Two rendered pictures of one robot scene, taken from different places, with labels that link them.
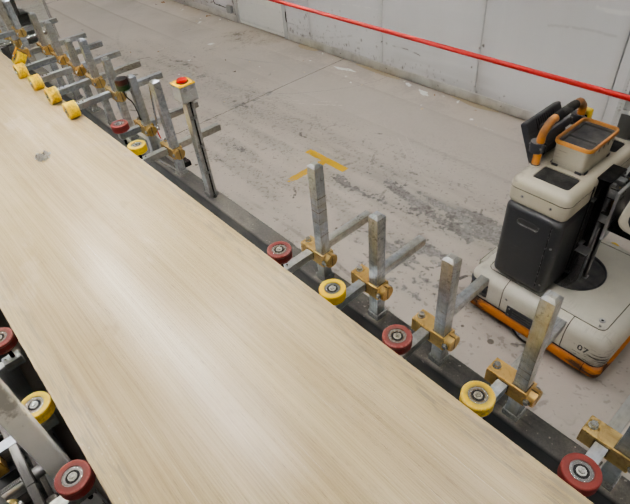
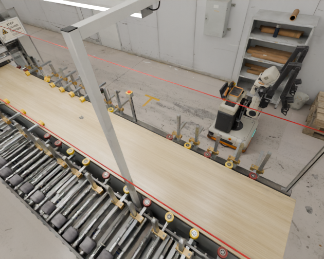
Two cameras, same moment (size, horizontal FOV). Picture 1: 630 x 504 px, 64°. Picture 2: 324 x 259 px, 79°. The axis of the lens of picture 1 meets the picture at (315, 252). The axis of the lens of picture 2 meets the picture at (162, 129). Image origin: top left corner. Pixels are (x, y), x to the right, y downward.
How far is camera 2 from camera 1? 0.98 m
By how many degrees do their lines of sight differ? 12
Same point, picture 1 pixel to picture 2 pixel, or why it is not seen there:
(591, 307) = (240, 134)
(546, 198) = (228, 110)
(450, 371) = (217, 159)
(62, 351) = not seen: hidden behind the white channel
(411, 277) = (190, 132)
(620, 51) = (235, 56)
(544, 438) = (241, 170)
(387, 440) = (213, 178)
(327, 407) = (198, 173)
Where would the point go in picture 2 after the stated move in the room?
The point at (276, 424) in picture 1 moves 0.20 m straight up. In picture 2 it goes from (188, 180) to (189, 169)
